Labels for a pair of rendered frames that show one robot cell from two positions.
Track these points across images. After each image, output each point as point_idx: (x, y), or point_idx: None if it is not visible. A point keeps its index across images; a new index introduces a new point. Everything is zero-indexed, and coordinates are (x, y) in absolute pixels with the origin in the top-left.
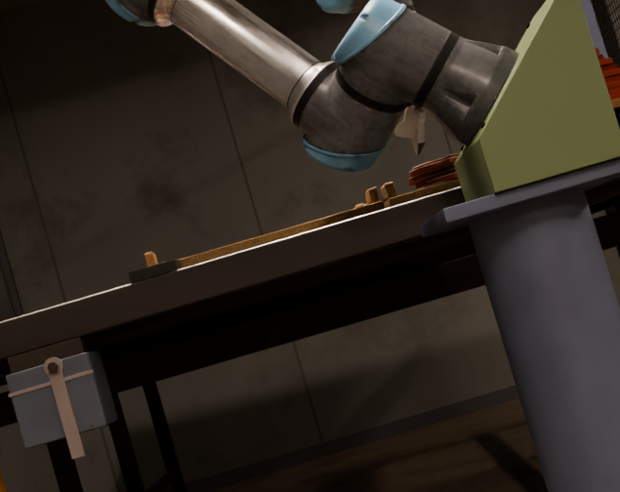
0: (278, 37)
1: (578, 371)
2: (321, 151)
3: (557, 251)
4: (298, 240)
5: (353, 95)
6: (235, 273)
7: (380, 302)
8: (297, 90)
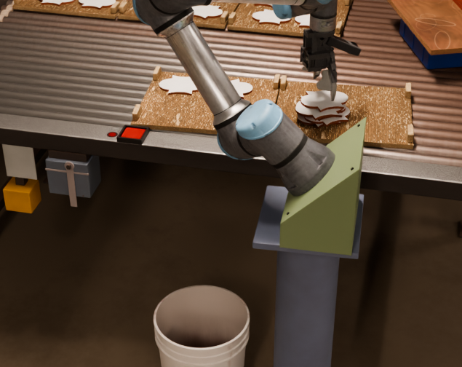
0: (218, 81)
1: (297, 311)
2: (222, 148)
3: (307, 265)
4: (207, 155)
5: (241, 145)
6: (171, 157)
7: None
8: (217, 117)
